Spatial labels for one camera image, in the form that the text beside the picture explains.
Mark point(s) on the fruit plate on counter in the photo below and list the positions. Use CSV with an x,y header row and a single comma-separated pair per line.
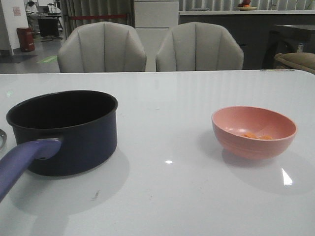
x,y
245,5

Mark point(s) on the black side table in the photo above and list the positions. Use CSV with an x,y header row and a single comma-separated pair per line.
x,y
288,39

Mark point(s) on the left grey upholstered chair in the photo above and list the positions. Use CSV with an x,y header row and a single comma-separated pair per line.
x,y
102,47

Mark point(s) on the red trash bin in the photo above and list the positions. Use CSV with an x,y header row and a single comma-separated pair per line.
x,y
25,39

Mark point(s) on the grey curtain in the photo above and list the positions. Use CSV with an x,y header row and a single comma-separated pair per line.
x,y
95,7

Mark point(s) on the beige cushion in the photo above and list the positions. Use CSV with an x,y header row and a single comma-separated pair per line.
x,y
298,61

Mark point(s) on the pink bowl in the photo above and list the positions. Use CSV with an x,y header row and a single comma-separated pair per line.
x,y
230,123

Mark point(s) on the black office desk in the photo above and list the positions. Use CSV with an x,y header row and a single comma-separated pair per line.
x,y
44,25

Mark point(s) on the white drawer cabinet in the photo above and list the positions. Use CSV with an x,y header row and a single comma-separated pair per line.
x,y
152,19

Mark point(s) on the right grey upholstered chair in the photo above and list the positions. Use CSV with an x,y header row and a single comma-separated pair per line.
x,y
197,46

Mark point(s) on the grey upholstered chair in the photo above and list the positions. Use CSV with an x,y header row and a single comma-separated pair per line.
x,y
102,47
197,46

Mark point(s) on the dark blue saucepan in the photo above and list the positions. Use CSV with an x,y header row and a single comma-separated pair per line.
x,y
60,134

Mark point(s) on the orange ham slices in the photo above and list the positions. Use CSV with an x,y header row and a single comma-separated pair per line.
x,y
254,136

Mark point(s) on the glass lid with blue knob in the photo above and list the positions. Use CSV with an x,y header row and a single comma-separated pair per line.
x,y
3,138

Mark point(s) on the dark grey counter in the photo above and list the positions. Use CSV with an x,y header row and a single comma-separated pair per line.
x,y
250,28

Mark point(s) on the red barrier belt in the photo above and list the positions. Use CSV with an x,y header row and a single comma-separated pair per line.
x,y
97,17

